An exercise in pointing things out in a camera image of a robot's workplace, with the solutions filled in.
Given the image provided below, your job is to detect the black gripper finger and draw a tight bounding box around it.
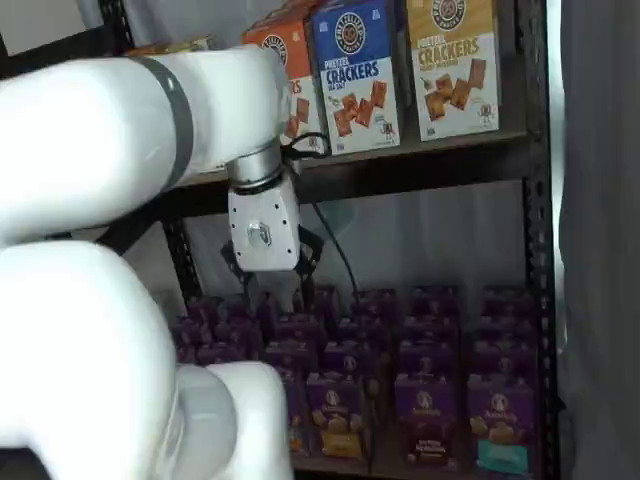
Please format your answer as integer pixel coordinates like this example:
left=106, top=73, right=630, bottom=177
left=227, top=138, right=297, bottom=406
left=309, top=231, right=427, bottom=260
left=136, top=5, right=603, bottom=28
left=294, top=227, right=327, bottom=309
left=219, top=240, right=271, bottom=321

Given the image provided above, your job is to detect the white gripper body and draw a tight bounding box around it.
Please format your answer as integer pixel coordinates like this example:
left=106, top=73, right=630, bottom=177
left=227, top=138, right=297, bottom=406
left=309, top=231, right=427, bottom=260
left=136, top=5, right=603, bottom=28
left=227, top=176, right=302, bottom=274

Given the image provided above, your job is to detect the purple box brown patch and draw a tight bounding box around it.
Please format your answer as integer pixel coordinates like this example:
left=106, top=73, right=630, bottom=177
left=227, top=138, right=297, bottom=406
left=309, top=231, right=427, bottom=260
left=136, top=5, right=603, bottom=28
left=402, top=315, right=461, bottom=347
left=399, top=343, right=462, bottom=379
left=409, top=286, right=459, bottom=319
left=394, top=373, right=462, bottom=460

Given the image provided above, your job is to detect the purple box pink patch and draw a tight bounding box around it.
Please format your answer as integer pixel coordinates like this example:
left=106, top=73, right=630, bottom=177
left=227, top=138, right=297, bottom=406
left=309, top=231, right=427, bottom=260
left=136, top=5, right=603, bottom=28
left=189, top=298, right=226, bottom=321
left=174, top=315, right=216, bottom=346

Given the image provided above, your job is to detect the purple box violet patch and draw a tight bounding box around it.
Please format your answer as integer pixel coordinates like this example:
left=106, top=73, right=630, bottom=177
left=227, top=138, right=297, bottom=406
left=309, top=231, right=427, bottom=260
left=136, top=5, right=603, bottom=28
left=194, top=342, right=251, bottom=366
left=214, top=318, right=264, bottom=346

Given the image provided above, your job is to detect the purple box green patch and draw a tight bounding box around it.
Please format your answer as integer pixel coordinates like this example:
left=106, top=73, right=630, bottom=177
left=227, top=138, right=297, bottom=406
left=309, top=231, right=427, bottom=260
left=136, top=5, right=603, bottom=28
left=279, top=372, right=307, bottom=457
left=263, top=342, right=321, bottom=376
left=273, top=313, right=325, bottom=346

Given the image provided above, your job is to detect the purple box orange patch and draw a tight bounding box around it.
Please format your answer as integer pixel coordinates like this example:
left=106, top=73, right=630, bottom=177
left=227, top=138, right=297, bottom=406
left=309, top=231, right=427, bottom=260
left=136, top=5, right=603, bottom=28
left=322, top=341, right=385, bottom=377
left=349, top=288, right=401, bottom=319
left=337, top=315, right=396, bottom=345
left=305, top=373, right=372, bottom=460

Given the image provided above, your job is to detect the orange cheddar pretzel crackers box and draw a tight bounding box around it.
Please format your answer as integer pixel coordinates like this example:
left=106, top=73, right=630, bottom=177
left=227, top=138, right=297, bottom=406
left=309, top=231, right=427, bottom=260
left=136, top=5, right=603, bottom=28
left=242, top=19, right=329, bottom=154

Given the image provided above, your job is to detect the blue sea salt crackers box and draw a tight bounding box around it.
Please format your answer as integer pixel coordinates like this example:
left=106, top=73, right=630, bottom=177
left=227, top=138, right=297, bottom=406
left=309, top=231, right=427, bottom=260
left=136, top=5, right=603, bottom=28
left=309, top=0, right=404, bottom=156

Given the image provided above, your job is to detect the purple box teal patch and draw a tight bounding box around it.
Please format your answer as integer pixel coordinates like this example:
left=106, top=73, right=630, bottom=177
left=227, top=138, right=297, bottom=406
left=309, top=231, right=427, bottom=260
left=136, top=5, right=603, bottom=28
left=482, top=286, right=536, bottom=319
left=467, top=373, right=540, bottom=466
left=477, top=315, right=539, bottom=346
left=472, top=342, right=540, bottom=379

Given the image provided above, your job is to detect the Simple Mills almond bars box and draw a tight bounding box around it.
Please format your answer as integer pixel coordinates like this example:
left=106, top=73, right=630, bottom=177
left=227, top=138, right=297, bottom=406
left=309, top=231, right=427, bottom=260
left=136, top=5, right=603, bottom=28
left=124, top=35, right=211, bottom=56

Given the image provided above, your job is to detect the yellow honey mustard crackers box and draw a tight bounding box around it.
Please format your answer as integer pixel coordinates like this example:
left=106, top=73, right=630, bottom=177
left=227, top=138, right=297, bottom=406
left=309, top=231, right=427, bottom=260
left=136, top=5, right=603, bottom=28
left=405, top=0, right=502, bottom=143

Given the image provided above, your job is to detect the brown cardboard tray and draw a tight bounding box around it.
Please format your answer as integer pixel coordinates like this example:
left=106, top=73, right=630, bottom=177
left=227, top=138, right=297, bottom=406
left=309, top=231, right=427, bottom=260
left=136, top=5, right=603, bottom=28
left=0, top=0, right=564, bottom=480

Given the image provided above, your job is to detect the grey side curtain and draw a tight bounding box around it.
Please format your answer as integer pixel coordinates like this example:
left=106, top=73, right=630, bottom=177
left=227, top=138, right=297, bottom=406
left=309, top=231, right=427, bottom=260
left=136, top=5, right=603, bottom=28
left=552, top=0, right=640, bottom=480

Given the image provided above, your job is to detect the thin black cable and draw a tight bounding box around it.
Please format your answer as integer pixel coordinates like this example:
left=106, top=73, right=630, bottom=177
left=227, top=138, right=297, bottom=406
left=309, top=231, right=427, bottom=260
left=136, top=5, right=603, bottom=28
left=312, top=199, right=359, bottom=301

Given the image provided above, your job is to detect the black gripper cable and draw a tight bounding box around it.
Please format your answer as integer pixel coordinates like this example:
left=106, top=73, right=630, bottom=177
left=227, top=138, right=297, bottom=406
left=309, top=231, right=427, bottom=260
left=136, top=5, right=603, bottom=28
left=282, top=131, right=332, bottom=164

